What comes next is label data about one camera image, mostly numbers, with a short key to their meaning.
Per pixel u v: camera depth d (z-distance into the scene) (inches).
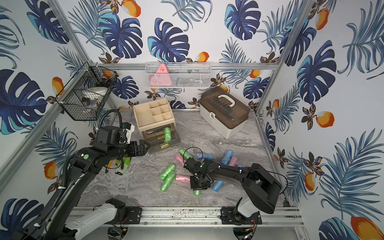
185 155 37.3
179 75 40.2
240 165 36.5
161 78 35.2
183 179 33.0
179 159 36.3
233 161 35.9
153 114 32.7
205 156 36.3
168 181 32.8
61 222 17.3
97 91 32.1
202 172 23.1
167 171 34.6
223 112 40.0
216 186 32.1
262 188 17.1
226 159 36.2
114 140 20.4
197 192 31.5
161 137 34.6
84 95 31.5
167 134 33.0
